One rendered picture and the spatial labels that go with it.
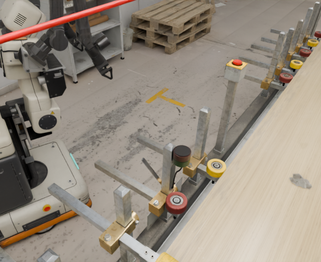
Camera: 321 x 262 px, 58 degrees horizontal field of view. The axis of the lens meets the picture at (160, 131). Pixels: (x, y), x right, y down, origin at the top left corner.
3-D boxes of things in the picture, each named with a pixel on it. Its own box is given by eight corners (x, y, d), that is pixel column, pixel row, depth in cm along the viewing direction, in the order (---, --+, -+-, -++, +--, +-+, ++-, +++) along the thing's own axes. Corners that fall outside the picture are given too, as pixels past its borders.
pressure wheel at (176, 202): (160, 219, 112) (161, 200, 104) (172, 206, 117) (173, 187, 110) (177, 230, 108) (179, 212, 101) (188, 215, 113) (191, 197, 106)
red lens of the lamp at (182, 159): (169, 157, 97) (170, 152, 96) (178, 147, 101) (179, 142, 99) (184, 164, 94) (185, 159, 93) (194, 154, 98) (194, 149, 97)
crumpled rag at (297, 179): (285, 178, 116) (287, 174, 115) (296, 171, 119) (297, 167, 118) (304, 193, 111) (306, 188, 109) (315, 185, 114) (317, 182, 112)
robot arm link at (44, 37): (37, 40, 134) (40, 44, 131) (52, 24, 134) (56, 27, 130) (52, 52, 141) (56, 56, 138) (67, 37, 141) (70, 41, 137)
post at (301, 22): (280, 77, 241) (298, 19, 211) (281, 76, 244) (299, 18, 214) (284, 79, 240) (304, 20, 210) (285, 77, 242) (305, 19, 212)
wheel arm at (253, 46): (250, 49, 240) (251, 43, 237) (251, 47, 242) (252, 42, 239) (304, 63, 221) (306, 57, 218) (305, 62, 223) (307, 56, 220)
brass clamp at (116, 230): (98, 245, 89) (96, 236, 86) (126, 215, 98) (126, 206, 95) (113, 256, 87) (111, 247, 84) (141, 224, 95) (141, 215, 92)
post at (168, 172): (159, 226, 128) (163, 145, 98) (163, 221, 130) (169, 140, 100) (165, 230, 126) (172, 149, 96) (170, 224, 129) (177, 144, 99)
